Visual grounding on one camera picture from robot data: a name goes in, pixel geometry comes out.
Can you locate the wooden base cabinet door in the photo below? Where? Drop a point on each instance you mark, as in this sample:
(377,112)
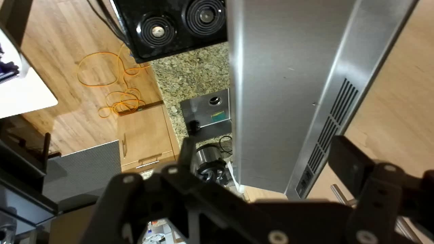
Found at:
(145,132)

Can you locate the grey perforated mat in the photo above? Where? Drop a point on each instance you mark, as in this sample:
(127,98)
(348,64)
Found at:
(84,169)

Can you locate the wooden overhead cabinet door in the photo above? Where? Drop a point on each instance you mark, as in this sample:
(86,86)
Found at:
(400,95)

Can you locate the black stove cooktop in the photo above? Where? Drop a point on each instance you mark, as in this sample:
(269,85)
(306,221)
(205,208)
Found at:
(162,51)

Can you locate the wooden drawer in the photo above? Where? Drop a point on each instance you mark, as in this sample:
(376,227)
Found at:
(152,162)

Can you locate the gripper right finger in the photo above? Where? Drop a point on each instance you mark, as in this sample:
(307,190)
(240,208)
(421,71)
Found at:
(383,196)

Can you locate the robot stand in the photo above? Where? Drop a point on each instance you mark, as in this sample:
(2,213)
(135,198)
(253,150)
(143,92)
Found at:
(20,189)

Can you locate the stainless steel range hood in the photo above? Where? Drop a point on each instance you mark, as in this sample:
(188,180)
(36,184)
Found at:
(281,84)

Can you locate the steel pot with black lid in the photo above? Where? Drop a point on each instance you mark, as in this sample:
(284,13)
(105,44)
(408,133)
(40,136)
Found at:
(208,162)

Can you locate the white table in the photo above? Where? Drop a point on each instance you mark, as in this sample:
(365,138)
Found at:
(23,95)

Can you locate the small round stove burner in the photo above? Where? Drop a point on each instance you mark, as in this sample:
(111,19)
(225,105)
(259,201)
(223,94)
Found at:
(157,31)

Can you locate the stainless steel box appliance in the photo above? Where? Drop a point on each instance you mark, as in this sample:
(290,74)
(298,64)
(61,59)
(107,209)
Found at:
(203,113)

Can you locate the large round stove burner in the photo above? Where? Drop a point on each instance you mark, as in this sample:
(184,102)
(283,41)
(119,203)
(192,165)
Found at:
(204,15)

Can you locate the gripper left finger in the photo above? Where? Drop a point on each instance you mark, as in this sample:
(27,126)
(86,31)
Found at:
(135,200)

